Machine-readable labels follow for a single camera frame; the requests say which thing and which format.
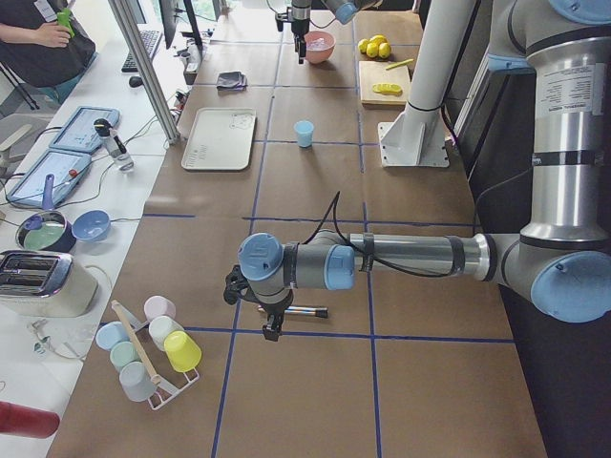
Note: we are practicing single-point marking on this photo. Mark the yellow cup on rack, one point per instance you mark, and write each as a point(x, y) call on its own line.
point(182, 351)

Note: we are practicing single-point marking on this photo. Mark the yellow lemon upper right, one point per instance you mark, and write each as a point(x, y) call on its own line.
point(377, 40)

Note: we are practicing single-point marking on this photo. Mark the grey cup on rack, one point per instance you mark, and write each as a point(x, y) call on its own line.
point(136, 382)

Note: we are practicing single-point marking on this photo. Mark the lower teach pendant tablet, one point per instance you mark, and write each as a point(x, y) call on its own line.
point(67, 167)

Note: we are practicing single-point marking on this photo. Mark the pink bowl with ice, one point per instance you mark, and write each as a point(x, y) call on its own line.
point(319, 46)

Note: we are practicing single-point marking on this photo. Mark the pink cup on rack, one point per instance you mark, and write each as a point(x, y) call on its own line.
point(157, 306)

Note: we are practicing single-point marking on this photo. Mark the clear water bottle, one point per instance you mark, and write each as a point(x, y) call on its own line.
point(113, 145)

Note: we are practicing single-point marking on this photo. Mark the steel muddler black handle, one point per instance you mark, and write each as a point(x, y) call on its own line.
point(318, 312)

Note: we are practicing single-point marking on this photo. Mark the white cup on rack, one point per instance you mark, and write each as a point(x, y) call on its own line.
point(160, 328)

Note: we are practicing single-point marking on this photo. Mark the yellow lemon far left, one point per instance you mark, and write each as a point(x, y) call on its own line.
point(363, 45)

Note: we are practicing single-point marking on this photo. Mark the person in dark shirt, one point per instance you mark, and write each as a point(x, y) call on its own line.
point(40, 50)

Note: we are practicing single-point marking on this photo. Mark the yellow lemon slices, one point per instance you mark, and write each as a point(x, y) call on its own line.
point(387, 88)

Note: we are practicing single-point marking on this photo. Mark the aluminium frame post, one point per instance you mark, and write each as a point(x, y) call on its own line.
point(130, 31)

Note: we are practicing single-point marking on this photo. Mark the yellow plastic knife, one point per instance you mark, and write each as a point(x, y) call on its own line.
point(399, 64)

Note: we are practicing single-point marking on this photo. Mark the white cup rack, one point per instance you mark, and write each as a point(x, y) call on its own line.
point(166, 389)

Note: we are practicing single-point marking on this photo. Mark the black computer mouse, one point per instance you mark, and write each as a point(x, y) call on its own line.
point(135, 81)

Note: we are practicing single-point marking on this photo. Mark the green cup on rack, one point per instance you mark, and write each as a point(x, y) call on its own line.
point(122, 354)

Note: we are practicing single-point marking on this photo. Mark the blue pot with lid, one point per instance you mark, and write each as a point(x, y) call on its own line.
point(47, 230)

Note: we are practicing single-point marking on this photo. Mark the upper teach pendant tablet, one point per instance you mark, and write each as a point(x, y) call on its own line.
point(78, 133)

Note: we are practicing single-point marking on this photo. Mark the light blue cup on rack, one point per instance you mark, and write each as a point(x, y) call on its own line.
point(111, 334)

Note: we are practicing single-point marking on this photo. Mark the red bottle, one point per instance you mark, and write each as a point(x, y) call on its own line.
point(26, 421)

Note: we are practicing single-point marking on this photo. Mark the black monitor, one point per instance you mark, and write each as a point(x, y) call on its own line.
point(169, 13)

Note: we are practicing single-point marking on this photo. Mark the blue bowl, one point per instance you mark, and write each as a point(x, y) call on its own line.
point(92, 226)

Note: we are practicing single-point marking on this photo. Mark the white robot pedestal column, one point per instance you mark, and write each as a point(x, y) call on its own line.
point(416, 138)

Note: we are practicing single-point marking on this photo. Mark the grey purple folded cloth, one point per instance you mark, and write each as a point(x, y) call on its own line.
point(231, 81)

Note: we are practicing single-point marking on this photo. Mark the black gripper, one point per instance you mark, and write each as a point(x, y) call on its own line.
point(300, 21)
point(274, 308)

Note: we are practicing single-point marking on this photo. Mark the yellow lemon lower right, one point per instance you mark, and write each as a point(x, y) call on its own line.
point(384, 50)

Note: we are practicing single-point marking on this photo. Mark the wooden cutting board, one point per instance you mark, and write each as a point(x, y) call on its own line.
point(371, 72)

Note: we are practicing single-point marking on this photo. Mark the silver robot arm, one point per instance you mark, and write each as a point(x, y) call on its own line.
point(343, 10)
point(556, 261)

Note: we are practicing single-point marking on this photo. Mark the cream serving tray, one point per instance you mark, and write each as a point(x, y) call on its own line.
point(220, 140)

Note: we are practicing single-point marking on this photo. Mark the yellow lemon lower left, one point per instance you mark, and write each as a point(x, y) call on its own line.
point(372, 50)

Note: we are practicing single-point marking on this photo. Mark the teach pendant tablet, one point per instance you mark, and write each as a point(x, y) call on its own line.
point(67, 167)
point(78, 133)

